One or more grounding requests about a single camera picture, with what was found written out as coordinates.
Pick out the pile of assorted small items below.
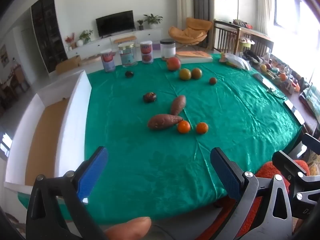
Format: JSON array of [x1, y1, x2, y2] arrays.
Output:
[[240, 50, 320, 100]]

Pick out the white sheer curtain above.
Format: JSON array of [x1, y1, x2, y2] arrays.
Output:
[[256, 0, 275, 37]]

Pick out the white cardboard box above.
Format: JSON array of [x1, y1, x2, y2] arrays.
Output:
[[4, 70, 92, 195]]

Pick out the red label tin can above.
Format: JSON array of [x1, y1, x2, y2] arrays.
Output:
[[100, 50, 116, 73], [140, 41, 153, 64]]

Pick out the framed wall picture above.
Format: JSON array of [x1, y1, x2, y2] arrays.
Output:
[[0, 44, 8, 67]]

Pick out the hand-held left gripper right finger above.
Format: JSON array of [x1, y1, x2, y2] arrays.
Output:
[[199, 147, 293, 240]]

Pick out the large green potted plant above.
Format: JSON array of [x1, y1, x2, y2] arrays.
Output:
[[144, 14, 163, 29]]

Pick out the person's left hand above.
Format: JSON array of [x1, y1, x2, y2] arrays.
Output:
[[103, 216, 152, 240]]

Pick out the plastic snack bag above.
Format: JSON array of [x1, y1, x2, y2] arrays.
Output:
[[219, 52, 251, 70]]

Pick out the grey curtain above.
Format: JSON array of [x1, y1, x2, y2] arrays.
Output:
[[194, 0, 215, 20]]

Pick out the orange tangerine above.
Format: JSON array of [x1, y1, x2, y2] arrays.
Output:
[[196, 122, 209, 134], [177, 120, 191, 134]]

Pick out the red flowers in vase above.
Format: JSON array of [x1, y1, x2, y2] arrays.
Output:
[[65, 33, 77, 49]]

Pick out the glass jar with gold lid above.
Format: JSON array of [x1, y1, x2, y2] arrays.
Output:
[[118, 42, 137, 68]]

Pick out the brown cardboard box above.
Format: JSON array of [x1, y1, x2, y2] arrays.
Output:
[[55, 55, 82, 74]]

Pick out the white television console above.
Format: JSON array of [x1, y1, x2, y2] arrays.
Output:
[[65, 28, 163, 58]]

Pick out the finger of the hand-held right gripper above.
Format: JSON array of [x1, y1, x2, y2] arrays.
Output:
[[301, 133, 320, 153], [272, 150, 320, 219]]

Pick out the flat book box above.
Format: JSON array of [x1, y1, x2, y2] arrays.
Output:
[[175, 51, 213, 64]]

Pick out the green plant in glass vase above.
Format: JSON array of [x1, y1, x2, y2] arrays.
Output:
[[79, 30, 93, 44]]

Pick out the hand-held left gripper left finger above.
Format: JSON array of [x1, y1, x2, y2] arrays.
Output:
[[26, 146, 109, 240]]

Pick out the plastic jar with black lid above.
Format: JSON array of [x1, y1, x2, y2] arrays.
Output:
[[160, 39, 176, 61]]

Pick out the beige curtain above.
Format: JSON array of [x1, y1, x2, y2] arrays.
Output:
[[175, 0, 195, 28]]

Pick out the black television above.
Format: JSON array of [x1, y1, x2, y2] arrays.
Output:
[[96, 10, 136, 37]]

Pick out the red apple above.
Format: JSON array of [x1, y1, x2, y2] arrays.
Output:
[[166, 57, 181, 71]]

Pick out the large sweet potato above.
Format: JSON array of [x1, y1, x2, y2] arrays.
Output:
[[147, 114, 183, 130]]

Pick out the yellow-green orange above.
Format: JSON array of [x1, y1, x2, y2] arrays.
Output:
[[179, 68, 192, 81]]

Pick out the orange lounge chair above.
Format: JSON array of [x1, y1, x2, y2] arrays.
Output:
[[168, 17, 213, 47]]

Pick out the green tablecloth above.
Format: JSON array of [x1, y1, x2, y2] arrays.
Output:
[[17, 56, 304, 227]]

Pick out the wooden stool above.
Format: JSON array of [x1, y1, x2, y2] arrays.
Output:
[[114, 35, 137, 46]]

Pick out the small sweet potato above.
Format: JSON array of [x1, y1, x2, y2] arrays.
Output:
[[170, 95, 187, 116]]

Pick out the dark display cabinet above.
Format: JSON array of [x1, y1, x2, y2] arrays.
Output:
[[31, 0, 68, 74]]

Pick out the wooden chair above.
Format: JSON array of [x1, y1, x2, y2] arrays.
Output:
[[213, 19, 274, 55]]

